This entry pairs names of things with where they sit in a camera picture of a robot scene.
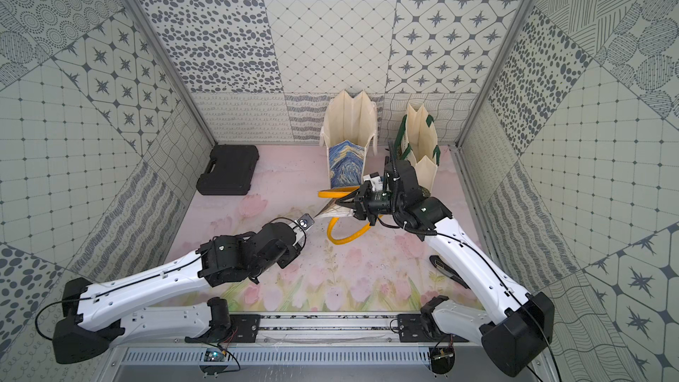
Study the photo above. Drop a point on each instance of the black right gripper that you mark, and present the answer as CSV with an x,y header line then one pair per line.
x,y
362,202

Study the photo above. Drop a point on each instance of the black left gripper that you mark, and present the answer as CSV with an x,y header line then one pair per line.
x,y
289,236

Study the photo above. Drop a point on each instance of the yellow-handled cartoon canvas bag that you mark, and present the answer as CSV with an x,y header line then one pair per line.
x,y
335,213

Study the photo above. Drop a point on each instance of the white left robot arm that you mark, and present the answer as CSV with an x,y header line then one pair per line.
x,y
99,316

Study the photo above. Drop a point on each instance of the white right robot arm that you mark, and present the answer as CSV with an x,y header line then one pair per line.
x,y
515,326

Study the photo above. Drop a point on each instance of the starry night canvas bag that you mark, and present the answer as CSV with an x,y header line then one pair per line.
x,y
350,127

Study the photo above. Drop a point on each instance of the floral tulip table mat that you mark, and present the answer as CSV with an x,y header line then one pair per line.
x,y
342,268

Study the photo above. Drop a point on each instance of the black plastic tool case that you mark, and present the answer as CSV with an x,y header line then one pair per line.
x,y
229,172

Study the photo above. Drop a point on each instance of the left green circuit board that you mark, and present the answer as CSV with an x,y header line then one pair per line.
x,y
213,363

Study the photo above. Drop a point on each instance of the right round circuit board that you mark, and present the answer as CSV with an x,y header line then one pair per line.
x,y
442,360

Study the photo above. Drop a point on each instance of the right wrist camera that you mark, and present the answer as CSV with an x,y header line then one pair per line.
x,y
374,183

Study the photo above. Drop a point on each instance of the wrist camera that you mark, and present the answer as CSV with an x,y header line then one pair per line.
x,y
306,222
374,183

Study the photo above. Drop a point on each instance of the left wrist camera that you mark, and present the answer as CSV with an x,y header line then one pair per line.
x,y
306,222

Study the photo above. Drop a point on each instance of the aluminium mounting rail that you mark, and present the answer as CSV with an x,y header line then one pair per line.
x,y
329,329

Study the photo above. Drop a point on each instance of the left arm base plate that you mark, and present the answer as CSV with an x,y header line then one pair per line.
x,y
243,329

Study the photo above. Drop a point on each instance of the green-handled floral canvas bag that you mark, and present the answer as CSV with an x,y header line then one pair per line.
x,y
418,143

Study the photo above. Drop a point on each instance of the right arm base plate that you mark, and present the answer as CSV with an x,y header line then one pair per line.
x,y
420,328

